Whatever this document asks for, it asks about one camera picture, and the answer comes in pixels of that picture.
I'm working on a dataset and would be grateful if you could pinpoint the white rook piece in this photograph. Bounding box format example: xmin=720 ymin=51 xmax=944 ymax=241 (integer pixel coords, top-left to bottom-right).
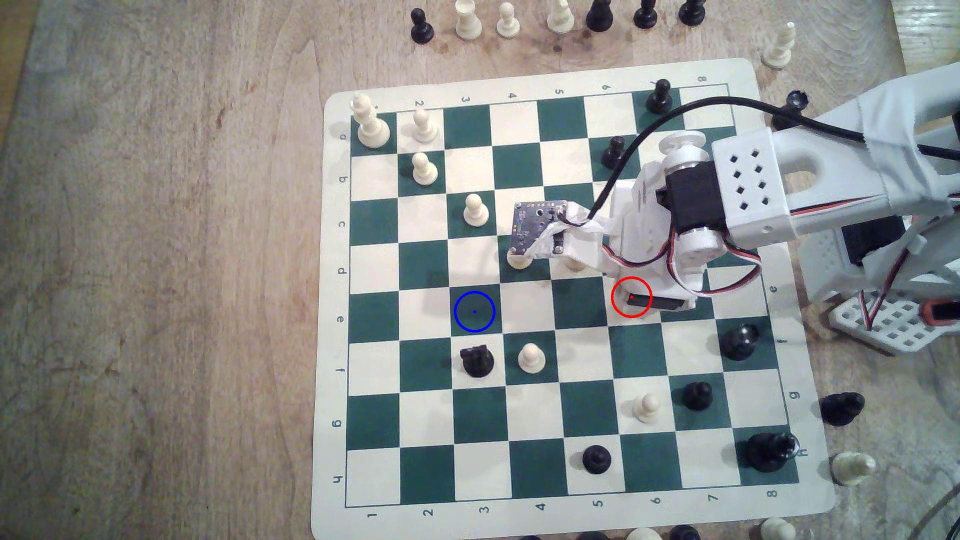
xmin=454 ymin=0 xmax=483 ymax=41

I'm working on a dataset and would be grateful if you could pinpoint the black camera cable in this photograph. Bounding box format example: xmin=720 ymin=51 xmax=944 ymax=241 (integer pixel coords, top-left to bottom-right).
xmin=591 ymin=95 xmax=960 ymax=225

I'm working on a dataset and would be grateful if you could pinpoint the black knight piece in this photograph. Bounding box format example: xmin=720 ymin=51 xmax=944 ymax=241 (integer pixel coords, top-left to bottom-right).
xmin=818 ymin=391 xmax=867 ymax=428

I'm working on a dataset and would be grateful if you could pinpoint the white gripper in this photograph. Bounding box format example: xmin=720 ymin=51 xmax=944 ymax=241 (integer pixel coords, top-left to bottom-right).
xmin=555 ymin=130 xmax=733 ymax=314

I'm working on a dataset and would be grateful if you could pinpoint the black rook piece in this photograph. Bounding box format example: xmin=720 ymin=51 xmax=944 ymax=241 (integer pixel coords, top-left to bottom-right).
xmin=772 ymin=89 xmax=810 ymax=132

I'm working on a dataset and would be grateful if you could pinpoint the black knight on board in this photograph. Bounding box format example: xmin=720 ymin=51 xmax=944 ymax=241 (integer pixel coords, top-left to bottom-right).
xmin=459 ymin=344 xmax=496 ymax=379

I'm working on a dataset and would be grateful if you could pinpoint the white bishop piece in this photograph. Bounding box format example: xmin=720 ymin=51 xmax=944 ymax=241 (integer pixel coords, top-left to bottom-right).
xmin=546 ymin=0 xmax=576 ymax=35
xmin=762 ymin=21 xmax=798 ymax=70

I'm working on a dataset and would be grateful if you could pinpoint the black bishop piece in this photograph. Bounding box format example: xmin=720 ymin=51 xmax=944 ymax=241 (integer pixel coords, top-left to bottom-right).
xmin=720 ymin=323 xmax=762 ymax=363

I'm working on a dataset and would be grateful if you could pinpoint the orange table clamp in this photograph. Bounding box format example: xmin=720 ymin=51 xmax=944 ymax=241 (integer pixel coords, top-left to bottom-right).
xmin=921 ymin=297 xmax=960 ymax=328

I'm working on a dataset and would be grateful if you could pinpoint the small gripper camera board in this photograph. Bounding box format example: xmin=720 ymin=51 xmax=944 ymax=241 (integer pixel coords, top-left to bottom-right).
xmin=507 ymin=200 xmax=571 ymax=260

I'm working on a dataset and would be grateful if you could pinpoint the thin dark cable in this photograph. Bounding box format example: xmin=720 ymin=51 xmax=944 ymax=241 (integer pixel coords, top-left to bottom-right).
xmin=916 ymin=483 xmax=960 ymax=540

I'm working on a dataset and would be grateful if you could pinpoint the tall white king piece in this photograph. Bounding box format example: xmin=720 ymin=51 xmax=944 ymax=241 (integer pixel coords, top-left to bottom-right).
xmin=351 ymin=92 xmax=392 ymax=150

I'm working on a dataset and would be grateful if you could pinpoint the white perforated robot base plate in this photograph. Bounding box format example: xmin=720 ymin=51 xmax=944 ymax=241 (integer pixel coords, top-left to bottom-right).
xmin=828 ymin=294 xmax=960 ymax=356

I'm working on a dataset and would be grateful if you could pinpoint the black queen piece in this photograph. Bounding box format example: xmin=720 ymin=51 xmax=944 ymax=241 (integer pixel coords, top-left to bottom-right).
xmin=746 ymin=430 xmax=798 ymax=474

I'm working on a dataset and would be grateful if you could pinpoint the green and white chess mat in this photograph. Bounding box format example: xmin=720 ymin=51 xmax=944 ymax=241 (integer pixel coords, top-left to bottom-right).
xmin=310 ymin=58 xmax=837 ymax=540

